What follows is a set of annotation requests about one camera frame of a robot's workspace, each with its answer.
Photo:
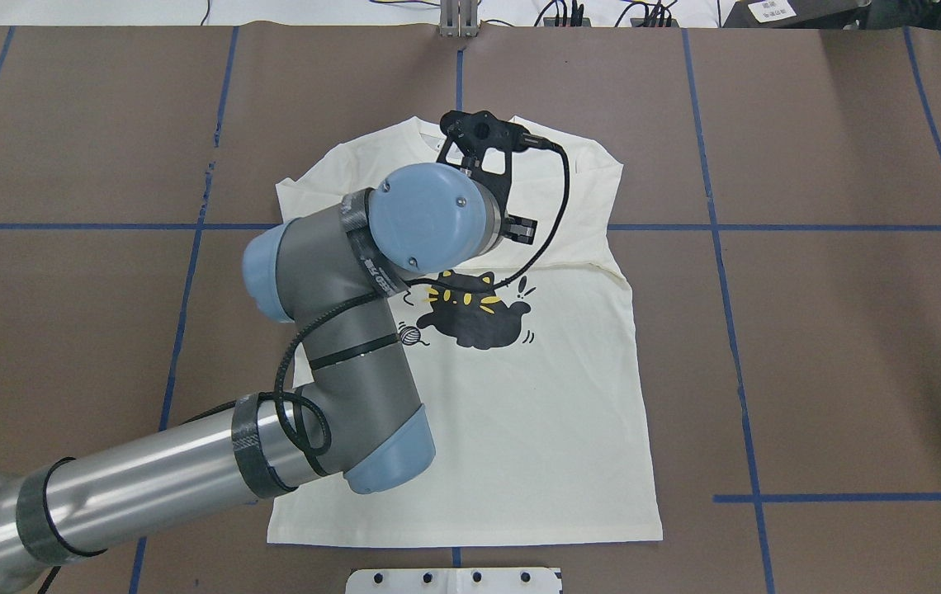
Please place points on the cream long-sleeve cat shirt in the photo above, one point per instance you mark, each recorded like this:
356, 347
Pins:
533, 397

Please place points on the black box with label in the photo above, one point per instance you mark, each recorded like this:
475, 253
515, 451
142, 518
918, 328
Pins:
813, 15

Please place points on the grey aluminium post bracket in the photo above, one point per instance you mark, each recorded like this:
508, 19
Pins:
459, 18

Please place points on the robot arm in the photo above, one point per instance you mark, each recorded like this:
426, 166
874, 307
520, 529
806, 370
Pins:
343, 399

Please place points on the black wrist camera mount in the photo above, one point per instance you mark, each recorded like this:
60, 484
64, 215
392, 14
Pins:
468, 138

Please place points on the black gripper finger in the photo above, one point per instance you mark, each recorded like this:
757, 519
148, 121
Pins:
520, 230

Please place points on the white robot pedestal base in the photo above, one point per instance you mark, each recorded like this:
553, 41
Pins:
456, 580

